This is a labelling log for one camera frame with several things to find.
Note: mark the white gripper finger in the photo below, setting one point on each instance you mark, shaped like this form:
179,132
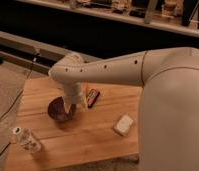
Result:
83,106
67,108

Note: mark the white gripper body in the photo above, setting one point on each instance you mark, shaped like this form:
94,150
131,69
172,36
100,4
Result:
73,93

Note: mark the white sponge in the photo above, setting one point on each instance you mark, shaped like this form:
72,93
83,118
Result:
123,125

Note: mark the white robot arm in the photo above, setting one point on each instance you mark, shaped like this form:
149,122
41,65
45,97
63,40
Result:
168,113

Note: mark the dark purple bowl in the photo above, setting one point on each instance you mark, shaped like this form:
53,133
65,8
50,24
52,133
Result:
56,110

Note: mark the orange carrot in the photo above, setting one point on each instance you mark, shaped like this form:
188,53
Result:
85,89

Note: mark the dark chocolate bar packet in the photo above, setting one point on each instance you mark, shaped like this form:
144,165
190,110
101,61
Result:
92,97

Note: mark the wooden table board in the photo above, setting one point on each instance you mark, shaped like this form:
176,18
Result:
88,137

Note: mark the clear plastic bottle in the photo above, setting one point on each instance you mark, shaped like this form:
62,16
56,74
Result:
27,140

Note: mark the cluttered background shelf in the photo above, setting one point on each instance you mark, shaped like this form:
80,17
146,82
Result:
122,11

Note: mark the grey metal rail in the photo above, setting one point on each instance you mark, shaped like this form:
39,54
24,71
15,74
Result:
29,53

